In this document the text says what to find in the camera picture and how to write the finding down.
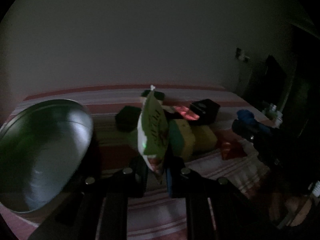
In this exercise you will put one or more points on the large metal bowl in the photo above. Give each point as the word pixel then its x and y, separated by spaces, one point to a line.
pixel 42 149

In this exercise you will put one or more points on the black cube box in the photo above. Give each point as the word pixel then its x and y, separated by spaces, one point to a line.
pixel 207 111

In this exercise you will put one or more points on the red foil packet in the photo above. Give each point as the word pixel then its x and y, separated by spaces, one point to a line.
pixel 186 113

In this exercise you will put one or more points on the green white snack packet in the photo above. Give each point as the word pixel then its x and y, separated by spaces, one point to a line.
pixel 152 132

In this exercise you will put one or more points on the blue crumpled object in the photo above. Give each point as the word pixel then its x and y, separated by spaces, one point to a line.
pixel 245 116

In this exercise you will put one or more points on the yellow black sponge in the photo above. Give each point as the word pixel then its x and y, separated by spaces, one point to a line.
pixel 158 95

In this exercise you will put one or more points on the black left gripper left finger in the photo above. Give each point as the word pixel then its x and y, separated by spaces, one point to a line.
pixel 95 203

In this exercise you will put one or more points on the red dark packet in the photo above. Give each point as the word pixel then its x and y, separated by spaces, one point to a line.
pixel 231 146

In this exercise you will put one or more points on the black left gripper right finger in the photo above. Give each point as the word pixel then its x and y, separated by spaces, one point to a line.
pixel 215 208

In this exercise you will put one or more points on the yellow green sponge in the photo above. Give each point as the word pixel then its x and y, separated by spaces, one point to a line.
pixel 181 138

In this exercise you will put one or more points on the wall power outlet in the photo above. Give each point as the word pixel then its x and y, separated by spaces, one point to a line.
pixel 241 55

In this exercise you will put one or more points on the black square box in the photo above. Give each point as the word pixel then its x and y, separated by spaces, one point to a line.
pixel 127 119

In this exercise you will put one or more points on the striped red white tablecloth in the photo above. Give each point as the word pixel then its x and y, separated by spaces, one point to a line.
pixel 156 216

